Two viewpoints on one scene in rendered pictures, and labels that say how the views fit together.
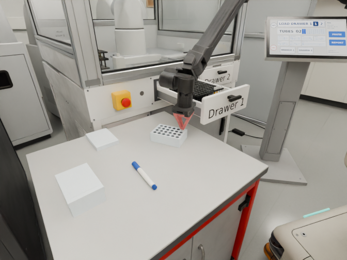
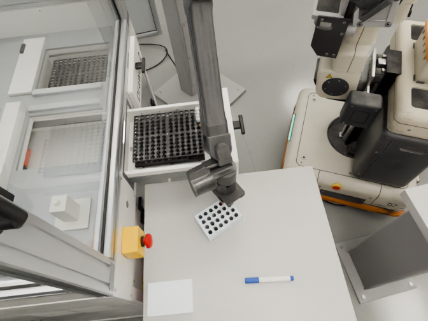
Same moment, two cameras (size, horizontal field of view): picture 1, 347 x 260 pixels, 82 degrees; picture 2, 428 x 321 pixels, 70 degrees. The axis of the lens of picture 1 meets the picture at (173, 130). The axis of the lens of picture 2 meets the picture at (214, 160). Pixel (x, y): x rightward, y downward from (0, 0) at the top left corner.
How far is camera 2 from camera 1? 0.76 m
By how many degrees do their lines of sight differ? 46
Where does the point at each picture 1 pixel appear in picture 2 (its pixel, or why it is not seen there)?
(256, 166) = (307, 175)
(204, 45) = (221, 120)
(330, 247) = (321, 150)
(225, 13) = (213, 60)
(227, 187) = (320, 217)
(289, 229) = (294, 163)
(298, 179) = (237, 92)
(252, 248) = not seen: hidden behind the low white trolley
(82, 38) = (81, 266)
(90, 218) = not seen: outside the picture
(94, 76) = (108, 271)
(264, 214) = (247, 155)
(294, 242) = not seen: hidden behind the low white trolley
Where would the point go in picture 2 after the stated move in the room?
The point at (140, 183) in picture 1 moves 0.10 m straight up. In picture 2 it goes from (277, 288) to (282, 283)
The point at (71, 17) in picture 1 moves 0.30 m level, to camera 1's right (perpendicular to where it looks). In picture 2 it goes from (63, 274) to (172, 142)
